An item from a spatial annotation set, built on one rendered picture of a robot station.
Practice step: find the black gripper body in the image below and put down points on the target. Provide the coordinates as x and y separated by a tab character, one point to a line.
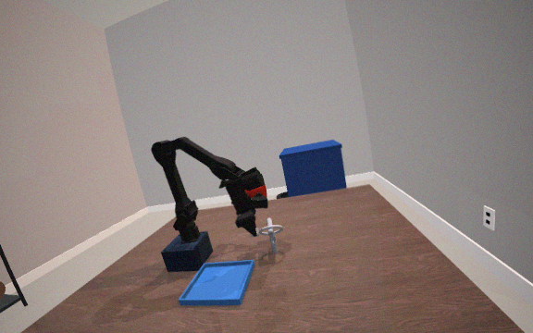
243	210

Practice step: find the grey rounded cylinder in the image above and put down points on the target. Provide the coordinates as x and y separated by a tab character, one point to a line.
272	236

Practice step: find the silver metal hoop with square tab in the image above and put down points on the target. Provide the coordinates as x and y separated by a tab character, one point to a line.
263	233

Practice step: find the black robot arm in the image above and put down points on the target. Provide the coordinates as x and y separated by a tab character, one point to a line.
186	210

